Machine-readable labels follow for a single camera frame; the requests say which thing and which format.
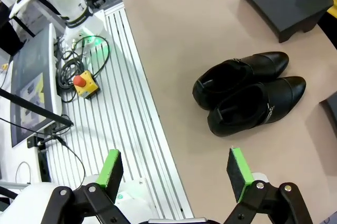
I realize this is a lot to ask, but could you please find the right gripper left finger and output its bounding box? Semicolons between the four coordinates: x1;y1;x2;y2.
41;149;125;224

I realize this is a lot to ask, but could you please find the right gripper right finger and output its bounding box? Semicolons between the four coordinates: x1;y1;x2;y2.
225;147;314;224

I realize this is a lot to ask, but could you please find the black shoe stand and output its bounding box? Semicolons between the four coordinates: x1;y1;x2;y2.
237;0;334;44

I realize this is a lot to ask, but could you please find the small black box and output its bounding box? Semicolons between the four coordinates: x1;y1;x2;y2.
37;147;52;182

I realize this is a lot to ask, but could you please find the yellow emergency stop button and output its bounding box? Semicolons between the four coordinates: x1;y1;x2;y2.
73;70;101;100

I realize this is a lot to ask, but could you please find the black leather dress shoe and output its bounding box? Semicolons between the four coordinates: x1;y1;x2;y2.
206;76;307;138
192;51;290;111

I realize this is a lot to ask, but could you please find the black slanted bar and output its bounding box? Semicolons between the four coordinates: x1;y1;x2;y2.
0;88;75;126

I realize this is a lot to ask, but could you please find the black flat platform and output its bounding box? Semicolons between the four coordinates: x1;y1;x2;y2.
319;97;337;131

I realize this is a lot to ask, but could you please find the white framed monitor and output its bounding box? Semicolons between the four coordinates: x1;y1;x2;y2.
9;23;63;148

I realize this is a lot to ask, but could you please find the thin black cable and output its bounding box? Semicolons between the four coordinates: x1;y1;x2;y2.
36;135;85;191

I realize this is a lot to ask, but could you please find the aluminium slotted base plate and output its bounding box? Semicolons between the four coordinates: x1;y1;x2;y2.
46;8;195;224

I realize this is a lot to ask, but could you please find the grey cable loop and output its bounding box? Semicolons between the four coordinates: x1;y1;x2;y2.
15;161;34;184

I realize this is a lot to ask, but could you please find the coiled black cable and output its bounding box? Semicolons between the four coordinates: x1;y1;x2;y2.
56;35;111;104

